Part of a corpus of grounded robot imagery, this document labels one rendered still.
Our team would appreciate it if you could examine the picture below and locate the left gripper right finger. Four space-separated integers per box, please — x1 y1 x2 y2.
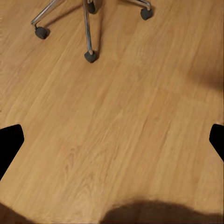
209 124 224 162

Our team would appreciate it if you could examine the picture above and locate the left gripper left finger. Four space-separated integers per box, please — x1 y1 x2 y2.
0 124 24 180

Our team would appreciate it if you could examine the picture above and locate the swivel chair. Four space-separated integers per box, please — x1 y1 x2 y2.
31 0 153 63

